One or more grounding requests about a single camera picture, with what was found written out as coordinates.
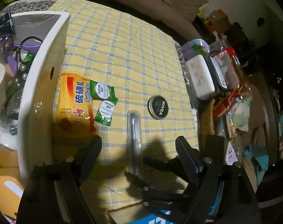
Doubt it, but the purple container with lid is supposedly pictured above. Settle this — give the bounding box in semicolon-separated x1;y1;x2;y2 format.
181;39;210;60

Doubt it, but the white cardboard storage box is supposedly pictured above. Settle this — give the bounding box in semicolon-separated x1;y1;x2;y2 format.
0;11;70;181

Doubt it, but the yellow sulfur soap packet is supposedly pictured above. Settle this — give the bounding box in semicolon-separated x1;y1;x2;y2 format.
53;73;96;138

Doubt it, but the green wipe packet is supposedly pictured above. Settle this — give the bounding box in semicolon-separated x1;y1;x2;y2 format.
94;98;118;126
90;80;116;101

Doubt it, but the white power adapter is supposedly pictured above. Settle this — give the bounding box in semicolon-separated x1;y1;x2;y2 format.
224;142;238;165

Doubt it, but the clear plastic tube case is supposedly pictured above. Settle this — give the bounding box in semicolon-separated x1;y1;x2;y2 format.
127;110;143;176

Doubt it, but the round Nivea cream tin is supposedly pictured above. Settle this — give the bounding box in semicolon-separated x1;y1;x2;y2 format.
148;95;169;120

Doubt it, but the wicker basket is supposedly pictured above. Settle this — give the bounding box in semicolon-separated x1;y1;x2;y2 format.
199;99;215;154

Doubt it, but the yellow plaid tablecloth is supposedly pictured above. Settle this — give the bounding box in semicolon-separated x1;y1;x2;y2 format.
51;0;198;213

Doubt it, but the white floral tissue box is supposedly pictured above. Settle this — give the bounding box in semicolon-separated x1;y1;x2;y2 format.
186;55;216;100

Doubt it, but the blue UTO sportswear box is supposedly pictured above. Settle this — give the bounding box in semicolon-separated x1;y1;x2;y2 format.
128;181;224;223

